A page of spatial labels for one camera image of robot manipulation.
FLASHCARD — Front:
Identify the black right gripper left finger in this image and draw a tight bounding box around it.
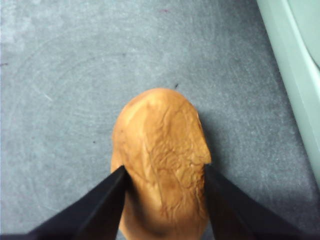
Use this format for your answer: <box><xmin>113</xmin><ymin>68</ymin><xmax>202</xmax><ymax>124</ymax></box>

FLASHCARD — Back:
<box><xmin>0</xmin><ymin>164</ymin><xmax>130</xmax><ymax>240</ymax></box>

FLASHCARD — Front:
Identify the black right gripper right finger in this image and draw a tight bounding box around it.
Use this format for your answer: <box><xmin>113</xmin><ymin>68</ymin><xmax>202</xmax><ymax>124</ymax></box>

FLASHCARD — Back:
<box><xmin>204</xmin><ymin>164</ymin><xmax>320</xmax><ymax>240</ymax></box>

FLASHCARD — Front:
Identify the brown potato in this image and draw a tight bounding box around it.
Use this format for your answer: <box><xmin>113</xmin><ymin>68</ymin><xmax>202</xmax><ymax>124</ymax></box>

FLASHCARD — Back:
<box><xmin>111</xmin><ymin>87</ymin><xmax>213</xmax><ymax>240</ymax></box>

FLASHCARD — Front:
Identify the mint green breakfast maker base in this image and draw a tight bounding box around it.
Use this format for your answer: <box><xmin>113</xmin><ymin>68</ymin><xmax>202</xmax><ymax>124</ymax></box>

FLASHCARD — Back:
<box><xmin>254</xmin><ymin>0</ymin><xmax>320</xmax><ymax>181</ymax></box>

